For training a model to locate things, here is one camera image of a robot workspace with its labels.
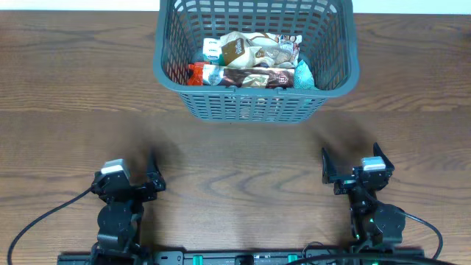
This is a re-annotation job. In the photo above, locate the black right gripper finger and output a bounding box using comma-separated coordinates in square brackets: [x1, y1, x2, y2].
[373, 142, 392, 166]
[321, 148, 337, 184]

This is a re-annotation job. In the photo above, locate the small teal tissue packet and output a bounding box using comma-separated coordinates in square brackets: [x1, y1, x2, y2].
[293, 60, 317, 90]

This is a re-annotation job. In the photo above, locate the brown Nescafe Gold coffee bag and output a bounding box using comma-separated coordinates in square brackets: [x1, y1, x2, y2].
[201, 65, 294, 89]

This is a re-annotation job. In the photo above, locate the tissue multipack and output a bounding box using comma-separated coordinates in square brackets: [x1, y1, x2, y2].
[202, 38, 225, 66]

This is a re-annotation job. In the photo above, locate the white brown snack pouch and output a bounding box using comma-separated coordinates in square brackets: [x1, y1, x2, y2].
[219, 32, 302, 69]

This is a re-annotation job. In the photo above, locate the orange spaghetti packet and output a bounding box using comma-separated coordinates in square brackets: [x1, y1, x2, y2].
[187, 62, 210, 86]

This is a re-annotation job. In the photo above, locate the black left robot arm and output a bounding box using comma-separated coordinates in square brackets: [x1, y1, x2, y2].
[90, 152, 166, 264]

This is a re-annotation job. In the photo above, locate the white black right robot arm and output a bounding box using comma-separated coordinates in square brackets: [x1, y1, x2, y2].
[322, 143, 406, 253]

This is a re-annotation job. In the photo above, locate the grey plastic basket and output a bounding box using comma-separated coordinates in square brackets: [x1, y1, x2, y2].
[153, 0, 360, 123]

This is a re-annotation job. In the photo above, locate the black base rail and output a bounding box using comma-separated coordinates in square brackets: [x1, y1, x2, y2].
[57, 241, 426, 265]

